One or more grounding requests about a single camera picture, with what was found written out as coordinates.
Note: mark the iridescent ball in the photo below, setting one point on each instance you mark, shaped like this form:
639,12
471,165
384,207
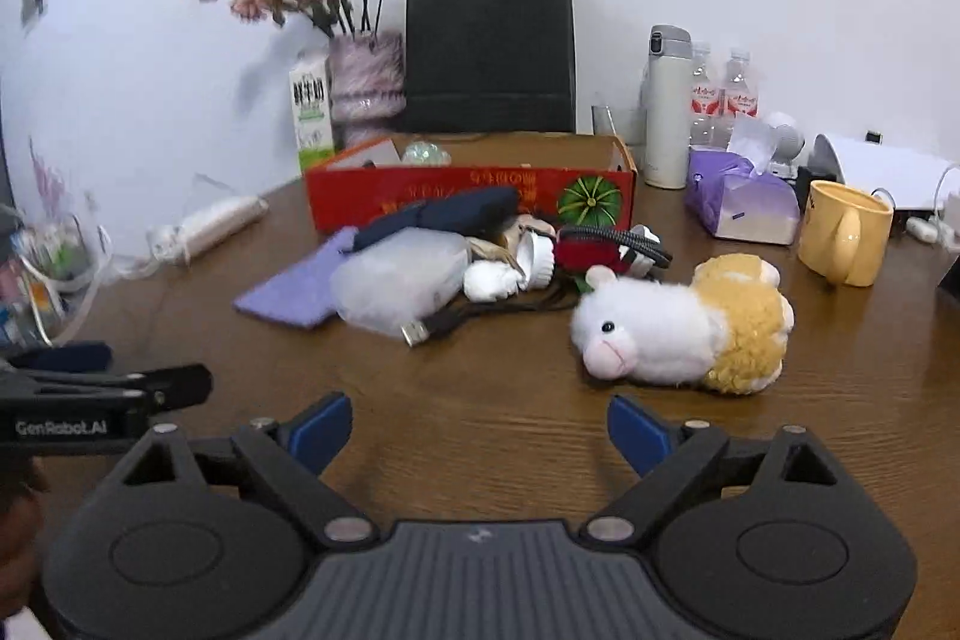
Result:
425,154

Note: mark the navy blue pouch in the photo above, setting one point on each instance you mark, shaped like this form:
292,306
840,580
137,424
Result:
472,213

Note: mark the white yellow plush sheep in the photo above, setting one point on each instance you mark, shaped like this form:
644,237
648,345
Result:
727,331

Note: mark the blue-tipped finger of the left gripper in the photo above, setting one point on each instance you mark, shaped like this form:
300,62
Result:
86,357

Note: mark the plastic water bottle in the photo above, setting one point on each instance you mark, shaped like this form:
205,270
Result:
739,90
705,98

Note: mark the purple knitted cloth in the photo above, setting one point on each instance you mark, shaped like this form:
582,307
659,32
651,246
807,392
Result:
300,295

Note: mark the white frilly round item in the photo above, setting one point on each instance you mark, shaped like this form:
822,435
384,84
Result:
530,268

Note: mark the right plastic water bottle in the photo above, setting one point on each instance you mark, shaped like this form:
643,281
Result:
739,90

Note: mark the white power strip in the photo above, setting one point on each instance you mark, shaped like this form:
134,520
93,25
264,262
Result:
205,229

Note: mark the red cardboard box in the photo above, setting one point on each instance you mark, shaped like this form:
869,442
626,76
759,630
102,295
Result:
564,178

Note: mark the white green milk carton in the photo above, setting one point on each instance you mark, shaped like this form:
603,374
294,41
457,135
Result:
311,109

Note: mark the translucent white plastic bag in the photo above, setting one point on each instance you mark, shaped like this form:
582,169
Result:
404,278

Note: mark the red knitted item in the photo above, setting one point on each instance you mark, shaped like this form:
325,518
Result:
627,252

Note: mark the black paper shopping bag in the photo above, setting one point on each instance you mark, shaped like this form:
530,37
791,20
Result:
489,66

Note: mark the small white round speaker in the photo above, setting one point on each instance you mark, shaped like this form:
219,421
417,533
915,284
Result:
789,143

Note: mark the white thermos bottle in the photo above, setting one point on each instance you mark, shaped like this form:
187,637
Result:
667,89

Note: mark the purple marbled vase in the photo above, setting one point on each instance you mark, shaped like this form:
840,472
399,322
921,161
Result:
367,85

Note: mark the white projector device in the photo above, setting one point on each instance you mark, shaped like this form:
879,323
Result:
911,178

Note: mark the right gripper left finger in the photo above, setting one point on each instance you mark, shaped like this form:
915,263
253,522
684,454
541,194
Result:
206,537

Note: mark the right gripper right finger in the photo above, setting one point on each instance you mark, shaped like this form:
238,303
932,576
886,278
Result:
750,538

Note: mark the purple tissue pack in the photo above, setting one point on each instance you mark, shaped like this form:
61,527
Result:
733,193

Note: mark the yellow ceramic mug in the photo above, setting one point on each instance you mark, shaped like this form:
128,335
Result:
844,234

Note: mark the left plastic water bottle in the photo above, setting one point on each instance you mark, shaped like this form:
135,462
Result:
705,98

